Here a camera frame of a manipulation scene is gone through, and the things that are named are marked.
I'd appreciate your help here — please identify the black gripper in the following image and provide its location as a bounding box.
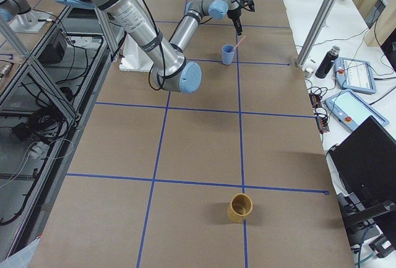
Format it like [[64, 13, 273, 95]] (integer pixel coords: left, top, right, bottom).
[[227, 0, 256, 36]]

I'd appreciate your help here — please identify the pink chopstick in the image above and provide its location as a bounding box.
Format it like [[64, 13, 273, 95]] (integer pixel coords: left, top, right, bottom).
[[231, 35, 246, 52]]

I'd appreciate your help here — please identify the blue cup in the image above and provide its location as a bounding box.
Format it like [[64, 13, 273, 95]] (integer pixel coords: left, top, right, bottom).
[[222, 45, 235, 66]]

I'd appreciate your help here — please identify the second grey robot arm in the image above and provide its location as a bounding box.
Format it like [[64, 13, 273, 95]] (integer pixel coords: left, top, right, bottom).
[[1, 0, 44, 33]]

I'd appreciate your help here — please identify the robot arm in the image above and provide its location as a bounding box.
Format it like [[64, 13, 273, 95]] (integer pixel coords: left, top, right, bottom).
[[55, 0, 254, 93]]

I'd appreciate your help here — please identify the yellow-brown cup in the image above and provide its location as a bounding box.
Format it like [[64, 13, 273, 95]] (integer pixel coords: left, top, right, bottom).
[[226, 193, 253, 223]]

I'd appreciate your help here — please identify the small silver cap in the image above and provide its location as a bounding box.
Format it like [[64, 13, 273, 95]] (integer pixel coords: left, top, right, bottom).
[[303, 67, 314, 79]]

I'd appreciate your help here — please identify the black water bottle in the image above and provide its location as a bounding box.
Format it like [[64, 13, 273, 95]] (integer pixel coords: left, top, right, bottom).
[[315, 46, 340, 79]]

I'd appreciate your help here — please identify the far teach pendant tablet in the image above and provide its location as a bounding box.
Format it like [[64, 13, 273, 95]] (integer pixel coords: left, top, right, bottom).
[[334, 57, 377, 94]]

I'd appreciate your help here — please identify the teach pendant tablet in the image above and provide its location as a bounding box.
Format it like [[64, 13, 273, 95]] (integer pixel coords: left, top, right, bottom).
[[334, 57, 377, 94], [325, 89, 389, 131]]

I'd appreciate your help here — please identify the black usb hub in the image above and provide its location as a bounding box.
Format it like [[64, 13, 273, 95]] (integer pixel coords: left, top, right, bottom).
[[309, 92, 330, 134]]

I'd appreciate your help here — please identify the near teach pendant tablet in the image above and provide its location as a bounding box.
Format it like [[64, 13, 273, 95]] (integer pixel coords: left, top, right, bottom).
[[325, 89, 389, 131]]

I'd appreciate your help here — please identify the black laptop monitor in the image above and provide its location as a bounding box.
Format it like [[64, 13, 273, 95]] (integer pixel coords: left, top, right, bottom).
[[330, 116, 395, 207]]

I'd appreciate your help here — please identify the aluminium frame post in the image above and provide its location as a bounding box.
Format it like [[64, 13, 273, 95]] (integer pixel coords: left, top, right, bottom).
[[295, 0, 336, 68]]

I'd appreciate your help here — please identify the white pedestal column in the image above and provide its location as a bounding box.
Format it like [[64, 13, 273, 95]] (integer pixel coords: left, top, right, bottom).
[[119, 0, 155, 73]]

